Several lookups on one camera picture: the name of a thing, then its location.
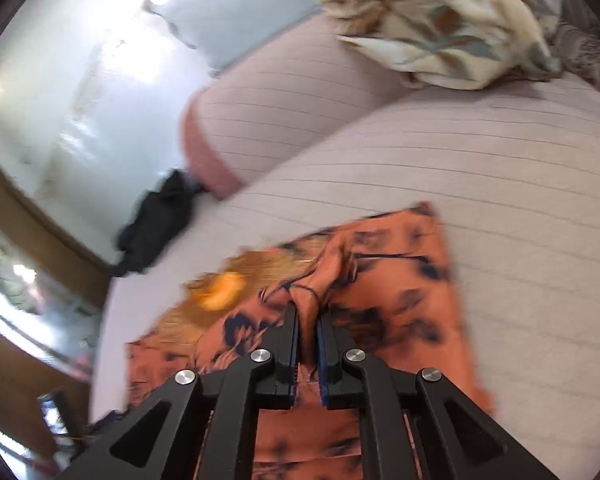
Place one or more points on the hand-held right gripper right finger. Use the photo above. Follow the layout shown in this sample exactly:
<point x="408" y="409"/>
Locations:
<point x="323" y="355"/>

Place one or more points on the pink quilted bed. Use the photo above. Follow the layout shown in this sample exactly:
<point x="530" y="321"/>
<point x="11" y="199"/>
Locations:
<point x="505" y="185"/>

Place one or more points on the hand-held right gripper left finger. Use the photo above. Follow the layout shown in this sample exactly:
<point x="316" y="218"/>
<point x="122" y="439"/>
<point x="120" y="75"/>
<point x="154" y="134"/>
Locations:
<point x="294" y="345"/>

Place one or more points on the orange floral cloth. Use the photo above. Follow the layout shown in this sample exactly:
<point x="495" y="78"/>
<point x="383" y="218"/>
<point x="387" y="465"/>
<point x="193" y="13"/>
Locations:
<point x="395" y="270"/>

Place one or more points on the cream leaf print blanket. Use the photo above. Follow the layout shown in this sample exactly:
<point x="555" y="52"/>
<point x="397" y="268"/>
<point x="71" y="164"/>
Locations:
<point x="430" y="25"/>

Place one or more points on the grey patterned cloth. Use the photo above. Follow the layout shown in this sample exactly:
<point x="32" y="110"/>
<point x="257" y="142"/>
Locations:
<point x="585" y="50"/>

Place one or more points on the grey pillow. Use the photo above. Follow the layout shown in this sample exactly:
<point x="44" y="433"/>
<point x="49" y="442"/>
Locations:
<point x="220" y="15"/>

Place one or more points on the wooden door with patterned glass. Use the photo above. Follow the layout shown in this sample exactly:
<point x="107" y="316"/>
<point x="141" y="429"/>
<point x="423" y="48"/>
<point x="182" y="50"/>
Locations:
<point x="10" y="385"/>

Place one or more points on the pink quilted bolster pillow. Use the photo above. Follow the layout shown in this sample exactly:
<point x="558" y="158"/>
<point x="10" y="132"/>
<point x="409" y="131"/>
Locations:
<point x="290" y="100"/>

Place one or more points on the black cloth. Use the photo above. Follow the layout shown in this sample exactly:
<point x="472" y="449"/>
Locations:
<point x="155" y="225"/>

